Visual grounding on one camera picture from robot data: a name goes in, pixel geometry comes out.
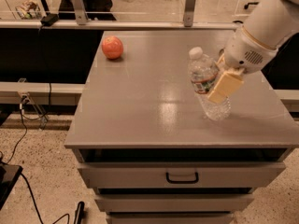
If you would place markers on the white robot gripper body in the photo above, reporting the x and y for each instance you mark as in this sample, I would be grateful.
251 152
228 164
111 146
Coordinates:
246 51

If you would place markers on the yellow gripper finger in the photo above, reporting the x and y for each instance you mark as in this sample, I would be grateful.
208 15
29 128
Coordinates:
221 62
227 84

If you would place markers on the clear plastic water bottle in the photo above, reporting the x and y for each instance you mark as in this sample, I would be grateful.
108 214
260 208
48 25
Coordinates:
203 73

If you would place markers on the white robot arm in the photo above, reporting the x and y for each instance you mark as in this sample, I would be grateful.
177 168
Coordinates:
271 23

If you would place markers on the grey drawer cabinet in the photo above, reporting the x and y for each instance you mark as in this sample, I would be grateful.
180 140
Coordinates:
138 119

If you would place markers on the red apple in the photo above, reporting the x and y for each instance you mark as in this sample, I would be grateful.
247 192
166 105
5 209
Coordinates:
112 47

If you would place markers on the person in background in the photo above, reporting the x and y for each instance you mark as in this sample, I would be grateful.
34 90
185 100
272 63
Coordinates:
96 10

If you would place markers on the black power adapter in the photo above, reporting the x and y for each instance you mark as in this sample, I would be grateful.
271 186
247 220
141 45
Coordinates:
49 20

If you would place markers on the black cylindrical object on floor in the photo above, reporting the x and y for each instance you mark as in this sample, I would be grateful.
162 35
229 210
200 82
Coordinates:
79 213

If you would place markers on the snack bag on desk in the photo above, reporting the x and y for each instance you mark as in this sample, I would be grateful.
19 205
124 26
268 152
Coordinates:
28 10

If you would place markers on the black box at left edge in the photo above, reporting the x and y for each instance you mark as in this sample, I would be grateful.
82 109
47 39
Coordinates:
9 175

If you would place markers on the metal bracket middle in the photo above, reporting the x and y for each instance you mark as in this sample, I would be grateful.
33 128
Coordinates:
189 13

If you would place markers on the metal bracket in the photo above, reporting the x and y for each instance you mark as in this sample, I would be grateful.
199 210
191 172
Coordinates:
189 13
80 13

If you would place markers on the black drawer handle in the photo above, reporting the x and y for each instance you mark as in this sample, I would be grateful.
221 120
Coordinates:
182 179

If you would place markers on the metal bracket left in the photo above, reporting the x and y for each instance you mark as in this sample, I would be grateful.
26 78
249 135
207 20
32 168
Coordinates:
80 13

